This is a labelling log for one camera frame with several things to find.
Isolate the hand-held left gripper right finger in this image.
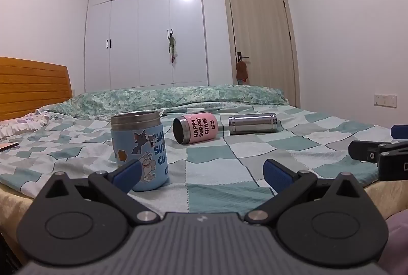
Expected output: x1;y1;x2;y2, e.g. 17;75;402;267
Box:
244;159;371;226

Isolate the green floral quilt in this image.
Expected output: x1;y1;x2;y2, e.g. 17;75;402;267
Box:
51;85;289;119

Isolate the white floral pillow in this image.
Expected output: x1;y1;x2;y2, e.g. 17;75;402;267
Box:
0;112;52;139

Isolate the pale purple cloth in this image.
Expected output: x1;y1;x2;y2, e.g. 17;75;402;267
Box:
386;211;408;275

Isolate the white wall socket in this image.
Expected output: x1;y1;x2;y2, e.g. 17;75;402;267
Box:
374;93;398;109

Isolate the beige door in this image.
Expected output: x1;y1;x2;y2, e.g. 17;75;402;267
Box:
223;0;300;109

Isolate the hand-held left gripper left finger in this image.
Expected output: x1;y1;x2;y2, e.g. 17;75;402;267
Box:
33;159;161;227

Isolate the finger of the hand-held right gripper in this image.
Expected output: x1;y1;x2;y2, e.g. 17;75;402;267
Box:
348;140;408;164
390;124;408;139

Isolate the pink cup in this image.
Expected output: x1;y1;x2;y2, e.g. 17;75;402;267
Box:
172;113;219;145

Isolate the yellow bed sheet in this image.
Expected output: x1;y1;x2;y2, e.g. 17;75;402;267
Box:
0;180;37;264

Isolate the checkered green blanket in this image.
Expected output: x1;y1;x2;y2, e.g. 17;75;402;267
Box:
0;104;396;215

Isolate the green hanging ornament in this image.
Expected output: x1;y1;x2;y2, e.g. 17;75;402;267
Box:
167;32;178;64

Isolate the blue cartoon cup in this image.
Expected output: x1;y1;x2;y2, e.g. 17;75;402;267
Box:
110;111;170;192

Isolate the brown plush toy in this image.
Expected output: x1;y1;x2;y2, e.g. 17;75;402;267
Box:
235;60;249;85

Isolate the wooden headboard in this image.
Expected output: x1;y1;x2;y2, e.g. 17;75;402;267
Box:
0;56;72;121

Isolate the stainless steel cup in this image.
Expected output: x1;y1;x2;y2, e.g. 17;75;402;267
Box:
228;113;279;136

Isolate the white wardrobe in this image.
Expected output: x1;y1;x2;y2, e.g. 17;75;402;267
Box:
83;0;210;94

